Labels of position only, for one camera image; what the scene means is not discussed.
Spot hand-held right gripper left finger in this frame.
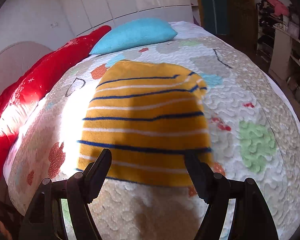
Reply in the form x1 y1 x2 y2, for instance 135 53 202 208
18 148 112 240

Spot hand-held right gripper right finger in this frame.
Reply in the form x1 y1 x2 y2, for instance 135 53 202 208
184 149 280 240

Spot yellow striped knit sweater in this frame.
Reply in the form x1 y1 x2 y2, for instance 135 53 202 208
76 59 213 187

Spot patterned quilted bedspread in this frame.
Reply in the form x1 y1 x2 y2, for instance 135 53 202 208
2 21 300 240

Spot red printed duvet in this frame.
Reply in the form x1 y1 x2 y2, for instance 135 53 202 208
0 25 112 182

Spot white round headboard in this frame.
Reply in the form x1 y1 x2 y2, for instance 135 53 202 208
0 41 53 103

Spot turquoise knit pillow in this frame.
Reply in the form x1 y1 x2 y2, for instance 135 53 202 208
89 17 178 55

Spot cluttered open shelf unit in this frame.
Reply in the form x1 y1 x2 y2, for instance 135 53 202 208
256 0 300 110

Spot dark teal hanging cloth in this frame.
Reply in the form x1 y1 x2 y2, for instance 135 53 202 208
197 0 230 35

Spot brown wooden door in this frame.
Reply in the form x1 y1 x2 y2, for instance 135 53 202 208
227 0 255 38

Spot pink cloth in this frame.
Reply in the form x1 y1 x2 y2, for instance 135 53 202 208
267 0 290 16

